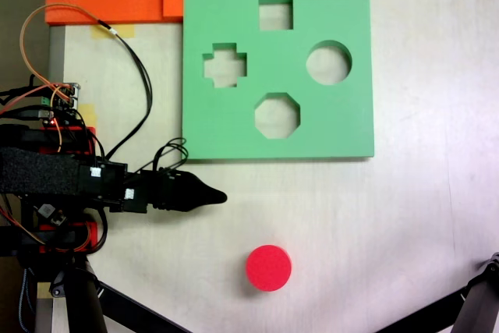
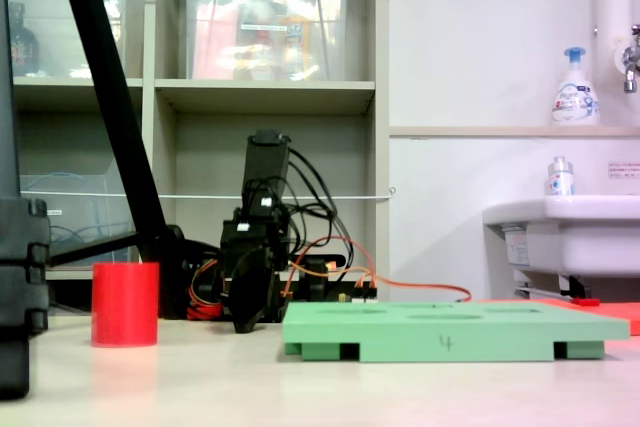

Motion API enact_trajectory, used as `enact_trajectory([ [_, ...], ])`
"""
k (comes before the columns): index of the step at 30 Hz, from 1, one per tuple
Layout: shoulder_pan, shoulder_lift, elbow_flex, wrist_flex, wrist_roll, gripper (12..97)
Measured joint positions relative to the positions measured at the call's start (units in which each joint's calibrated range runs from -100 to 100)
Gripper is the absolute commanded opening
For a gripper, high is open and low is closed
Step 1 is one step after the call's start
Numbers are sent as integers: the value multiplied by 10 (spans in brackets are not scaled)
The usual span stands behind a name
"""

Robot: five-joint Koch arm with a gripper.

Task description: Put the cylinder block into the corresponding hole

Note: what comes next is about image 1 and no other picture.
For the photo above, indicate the red base clamp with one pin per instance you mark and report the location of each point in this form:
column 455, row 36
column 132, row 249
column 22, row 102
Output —
column 87, row 140
column 91, row 237

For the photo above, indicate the small circuit board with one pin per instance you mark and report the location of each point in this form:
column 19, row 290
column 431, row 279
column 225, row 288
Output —
column 62, row 105

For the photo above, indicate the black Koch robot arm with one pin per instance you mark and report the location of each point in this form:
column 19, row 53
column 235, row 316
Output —
column 43, row 171

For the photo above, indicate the black tripod leg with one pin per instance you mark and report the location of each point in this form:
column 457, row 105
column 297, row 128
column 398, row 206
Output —
column 481, row 302
column 83, row 309

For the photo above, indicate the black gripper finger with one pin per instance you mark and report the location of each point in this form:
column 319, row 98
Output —
column 195, row 194

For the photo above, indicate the green shape sorter board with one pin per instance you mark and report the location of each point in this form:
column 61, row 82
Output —
column 343, row 130

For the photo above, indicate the black tripod brace strut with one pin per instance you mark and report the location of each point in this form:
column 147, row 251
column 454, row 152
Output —
column 128, row 309
column 429, row 310

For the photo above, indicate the red cylinder block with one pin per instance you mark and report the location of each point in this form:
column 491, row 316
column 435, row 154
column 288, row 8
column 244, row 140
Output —
column 268, row 268

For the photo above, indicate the yellow masking tape piece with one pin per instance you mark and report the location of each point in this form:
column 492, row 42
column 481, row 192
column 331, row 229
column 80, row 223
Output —
column 124, row 30
column 43, row 290
column 89, row 112

